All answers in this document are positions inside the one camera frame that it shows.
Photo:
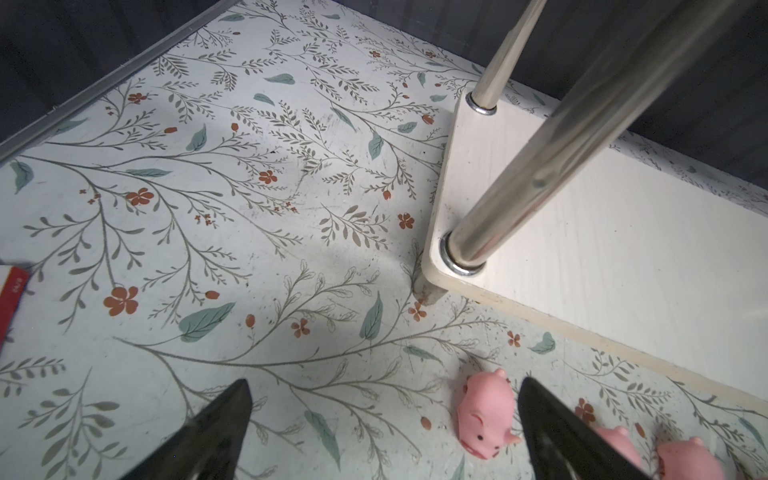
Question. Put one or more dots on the red white card pack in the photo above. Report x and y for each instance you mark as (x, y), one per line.
(13, 282)

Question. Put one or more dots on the pink pig toy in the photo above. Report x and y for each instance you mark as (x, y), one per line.
(619, 439)
(485, 414)
(689, 459)

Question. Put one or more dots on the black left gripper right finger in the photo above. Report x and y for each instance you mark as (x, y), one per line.
(560, 446)

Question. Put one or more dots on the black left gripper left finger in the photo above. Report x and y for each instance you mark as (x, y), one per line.
(208, 446)

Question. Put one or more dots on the white two-tier shelf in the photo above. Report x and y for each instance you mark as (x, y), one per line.
(543, 219)

